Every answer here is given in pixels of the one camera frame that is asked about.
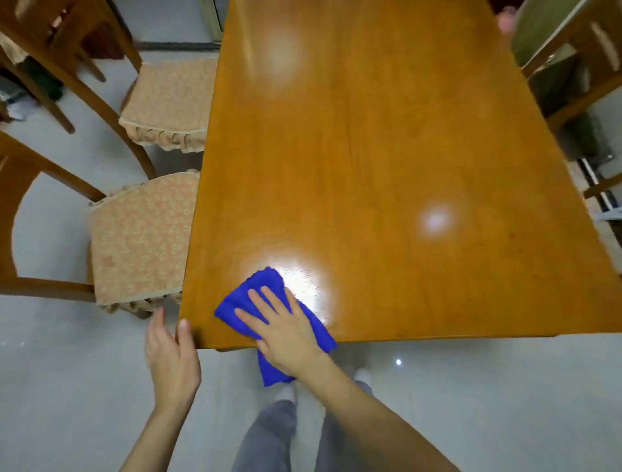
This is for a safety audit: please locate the person's left hand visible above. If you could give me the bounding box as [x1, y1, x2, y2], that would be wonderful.
[145, 306, 202, 413]

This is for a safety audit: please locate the person's right hand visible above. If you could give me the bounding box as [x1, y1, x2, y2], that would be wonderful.
[235, 286, 332, 379]

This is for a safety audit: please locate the blue microfibre cloth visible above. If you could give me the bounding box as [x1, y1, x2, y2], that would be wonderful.
[214, 266, 338, 388]

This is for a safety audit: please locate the person's left forearm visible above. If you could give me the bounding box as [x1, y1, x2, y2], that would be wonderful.
[119, 405, 194, 472]

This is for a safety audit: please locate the person's right forearm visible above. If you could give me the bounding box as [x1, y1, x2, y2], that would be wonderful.
[295, 354, 460, 472]

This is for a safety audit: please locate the person's grey trouser left leg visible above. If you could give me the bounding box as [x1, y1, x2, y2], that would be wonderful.
[232, 399, 298, 472]

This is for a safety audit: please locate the person's grey trouser leg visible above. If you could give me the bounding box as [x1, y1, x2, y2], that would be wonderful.
[315, 380, 376, 472]
[232, 399, 298, 472]

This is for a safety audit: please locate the patterned beige seat cushion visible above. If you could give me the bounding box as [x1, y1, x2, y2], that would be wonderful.
[88, 170, 201, 320]
[119, 55, 220, 154]

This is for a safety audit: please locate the person's grey trouser right leg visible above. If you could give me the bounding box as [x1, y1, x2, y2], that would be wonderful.
[315, 380, 376, 472]

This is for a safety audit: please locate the wooden dining chair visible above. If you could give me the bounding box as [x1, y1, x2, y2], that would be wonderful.
[0, 0, 157, 181]
[521, 0, 622, 133]
[0, 131, 107, 303]

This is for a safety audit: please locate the dark red cloth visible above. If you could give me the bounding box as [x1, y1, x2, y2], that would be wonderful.
[80, 22, 125, 62]

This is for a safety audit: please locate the pink object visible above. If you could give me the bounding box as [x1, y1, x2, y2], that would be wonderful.
[496, 7, 519, 36]

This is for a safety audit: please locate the green seat cushion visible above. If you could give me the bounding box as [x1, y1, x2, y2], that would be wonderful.
[510, 0, 590, 68]

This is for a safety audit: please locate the metal frame rack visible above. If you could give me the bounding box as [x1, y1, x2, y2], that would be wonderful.
[577, 156, 622, 225]

